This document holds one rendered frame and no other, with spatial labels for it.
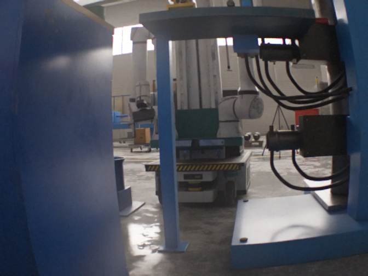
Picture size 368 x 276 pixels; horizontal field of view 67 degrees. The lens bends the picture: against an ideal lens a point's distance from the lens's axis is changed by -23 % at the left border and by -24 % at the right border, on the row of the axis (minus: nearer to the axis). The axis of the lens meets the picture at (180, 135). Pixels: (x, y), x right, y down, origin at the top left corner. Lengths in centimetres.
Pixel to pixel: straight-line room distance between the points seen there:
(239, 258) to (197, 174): 117
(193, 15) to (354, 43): 73
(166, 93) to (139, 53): 102
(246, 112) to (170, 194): 99
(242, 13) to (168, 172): 76
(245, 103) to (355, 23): 119
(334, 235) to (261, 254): 32
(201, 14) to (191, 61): 140
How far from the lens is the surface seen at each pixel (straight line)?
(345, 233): 137
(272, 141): 173
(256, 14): 137
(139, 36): 251
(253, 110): 230
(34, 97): 72
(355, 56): 147
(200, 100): 270
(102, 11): 116
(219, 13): 137
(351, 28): 150
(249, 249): 131
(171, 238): 160
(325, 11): 200
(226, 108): 242
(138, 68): 250
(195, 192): 240
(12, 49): 70
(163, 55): 154
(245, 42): 166
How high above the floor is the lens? 58
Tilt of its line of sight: 2 degrees down
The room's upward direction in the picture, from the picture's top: 2 degrees counter-clockwise
